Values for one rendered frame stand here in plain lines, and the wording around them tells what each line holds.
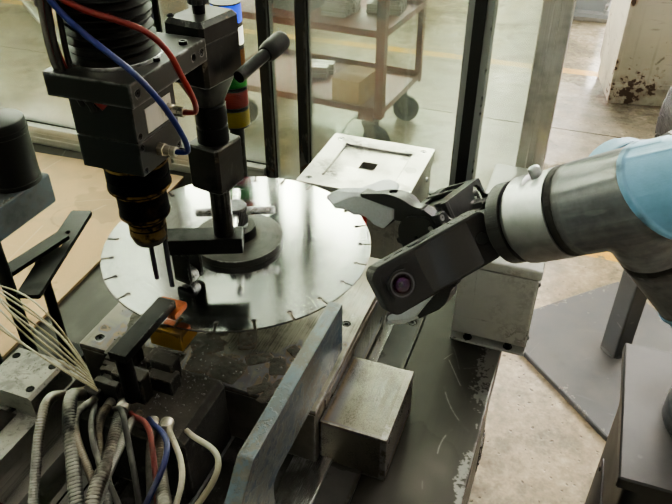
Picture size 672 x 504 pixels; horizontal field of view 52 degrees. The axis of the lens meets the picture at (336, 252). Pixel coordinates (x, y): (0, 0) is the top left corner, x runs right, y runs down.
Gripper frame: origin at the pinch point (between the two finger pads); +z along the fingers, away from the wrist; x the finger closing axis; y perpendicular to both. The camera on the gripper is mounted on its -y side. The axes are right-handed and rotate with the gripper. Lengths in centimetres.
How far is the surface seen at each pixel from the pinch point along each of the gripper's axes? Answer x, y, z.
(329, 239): 1.0, 8.0, 11.4
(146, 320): 4.6, -18.0, 11.5
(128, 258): 10.0, -10.5, 24.7
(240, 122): 19.4, 20.4, 33.4
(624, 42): -19, 301, 95
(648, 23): -15, 306, 84
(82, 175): 25, 15, 82
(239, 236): 7.4, -5.0, 9.3
